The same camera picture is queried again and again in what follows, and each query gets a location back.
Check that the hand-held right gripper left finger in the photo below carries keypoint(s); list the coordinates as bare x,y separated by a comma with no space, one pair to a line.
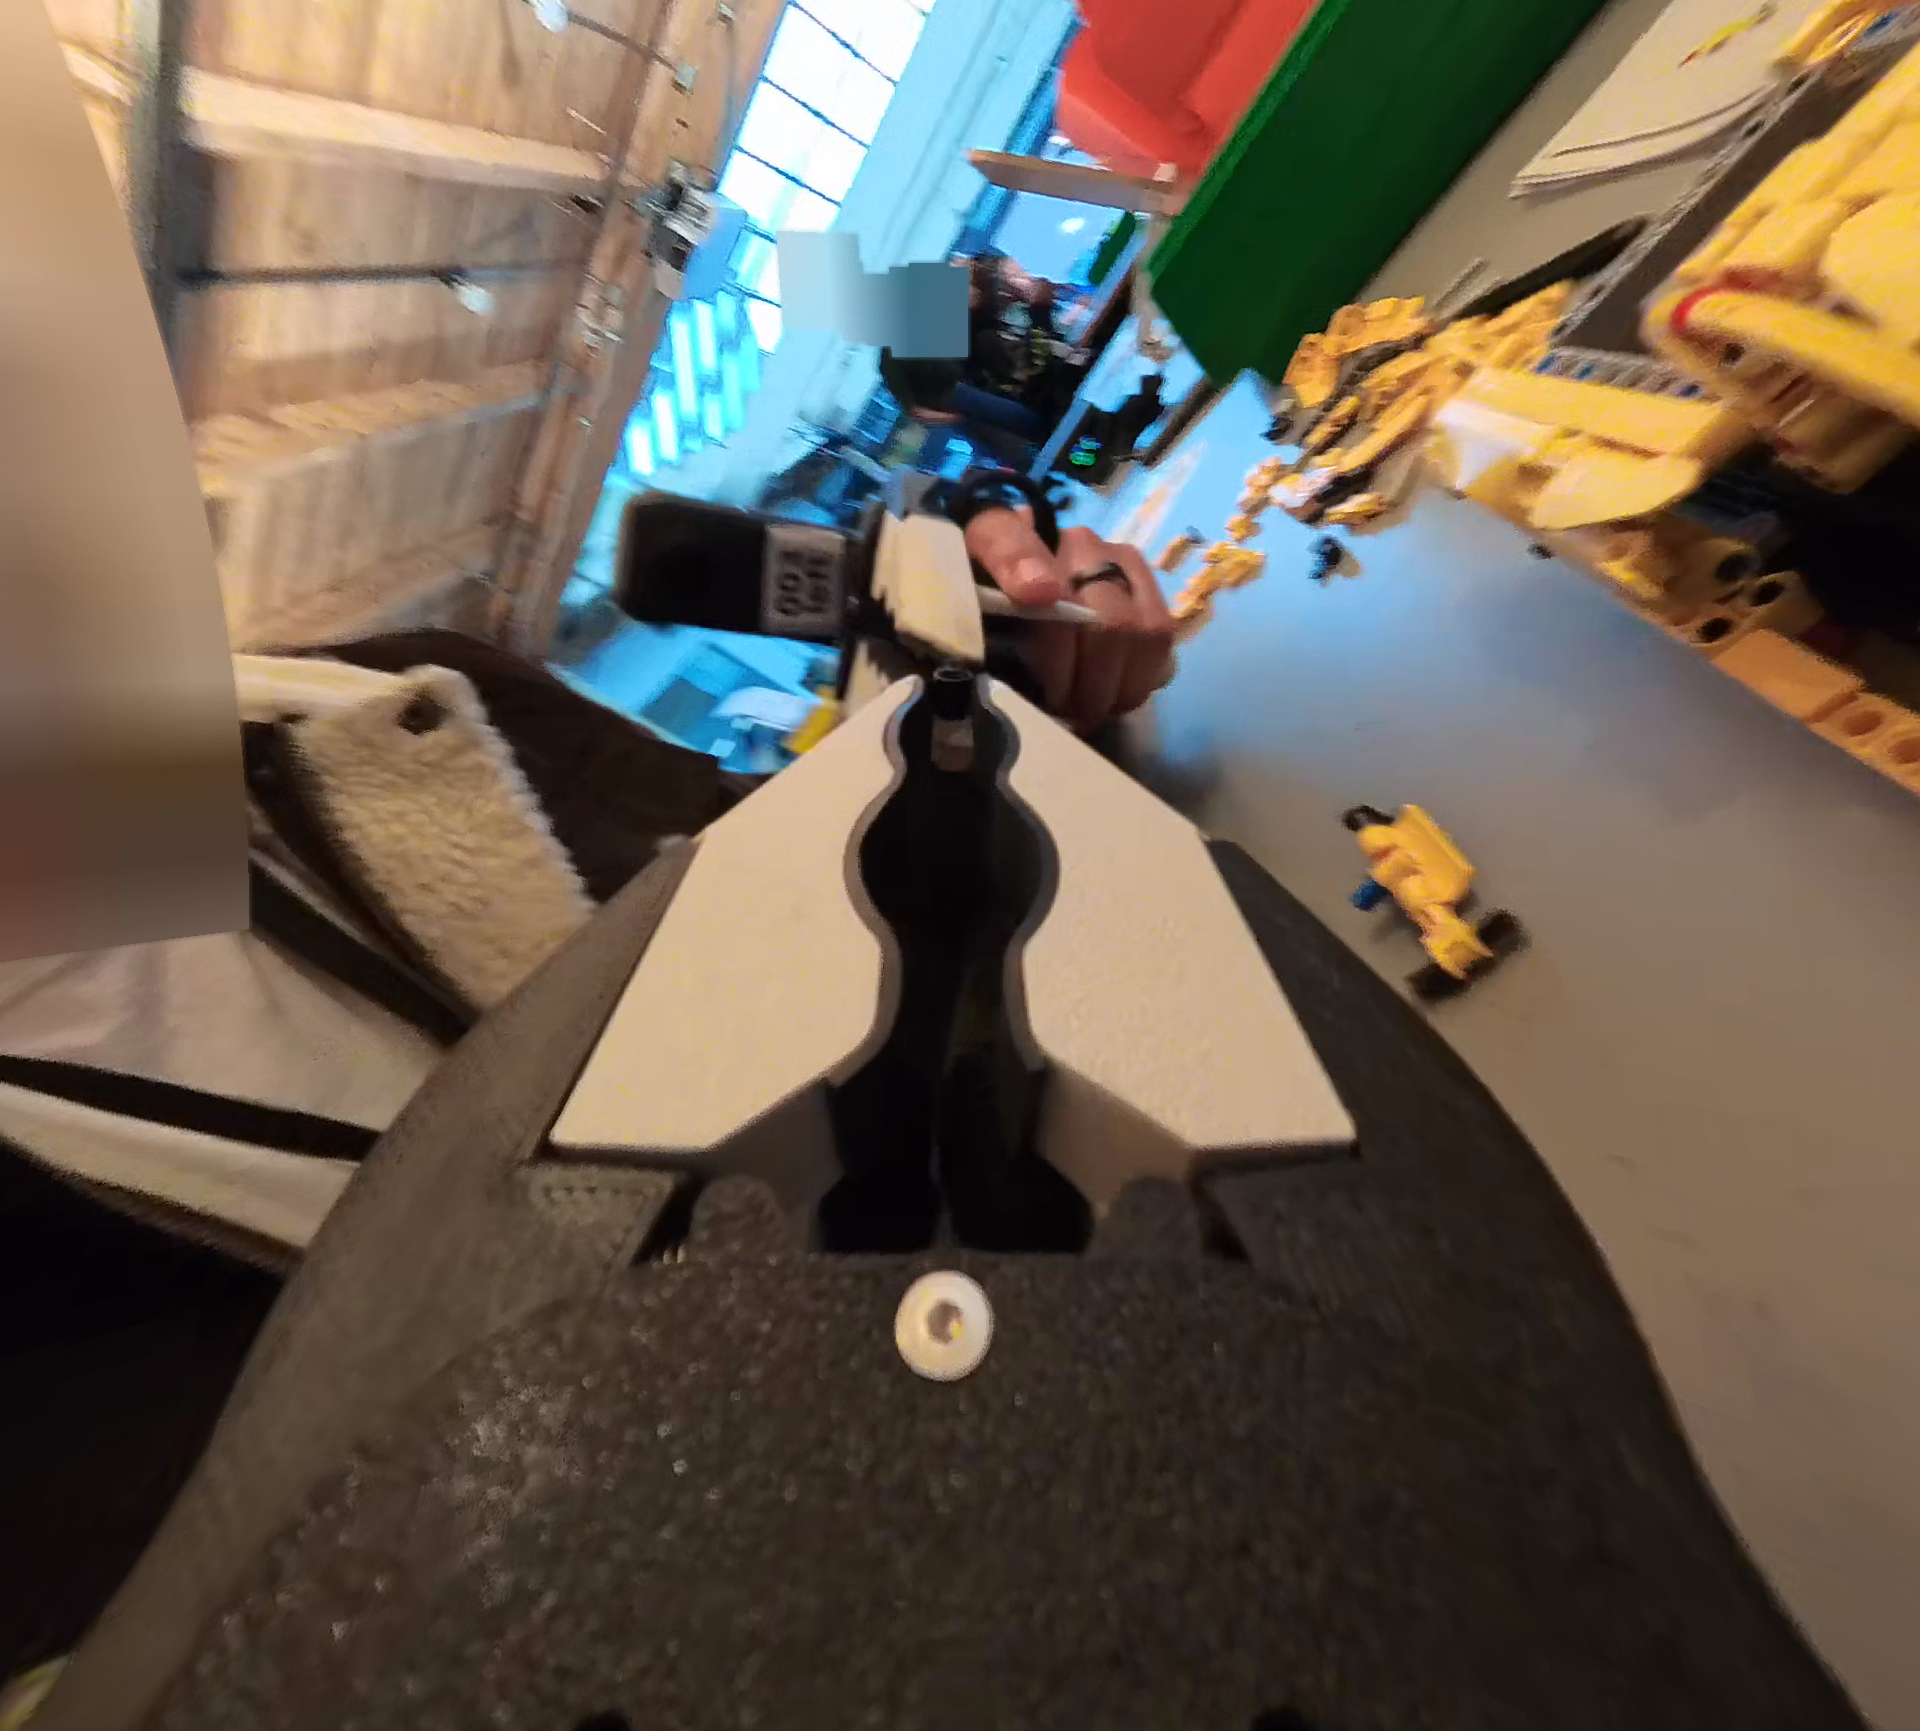
721,1011

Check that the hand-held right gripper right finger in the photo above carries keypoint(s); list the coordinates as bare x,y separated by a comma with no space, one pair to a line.
1185,1011

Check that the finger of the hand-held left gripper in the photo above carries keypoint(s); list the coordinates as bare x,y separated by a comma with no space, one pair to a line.
932,592

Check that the small yellow black brick assembly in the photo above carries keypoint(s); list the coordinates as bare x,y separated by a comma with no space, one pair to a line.
1427,889

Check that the pile of yellow brick pieces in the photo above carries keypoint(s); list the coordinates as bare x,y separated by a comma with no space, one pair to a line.
1366,413

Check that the yellow brick car model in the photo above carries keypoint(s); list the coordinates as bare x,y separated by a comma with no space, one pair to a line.
1801,321

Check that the grey desk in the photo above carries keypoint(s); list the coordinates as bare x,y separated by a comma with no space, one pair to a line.
1680,1070

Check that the person's left hand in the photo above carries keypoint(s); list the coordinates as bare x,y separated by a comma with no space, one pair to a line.
1079,635

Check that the fleece-lined jacket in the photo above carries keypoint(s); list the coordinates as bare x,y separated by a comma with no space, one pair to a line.
422,829

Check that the skylight window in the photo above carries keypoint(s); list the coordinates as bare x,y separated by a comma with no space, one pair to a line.
810,111

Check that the green plastic bin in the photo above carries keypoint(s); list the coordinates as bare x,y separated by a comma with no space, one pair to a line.
1411,53

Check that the open instruction booklet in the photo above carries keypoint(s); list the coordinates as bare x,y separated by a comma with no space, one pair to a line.
1711,53

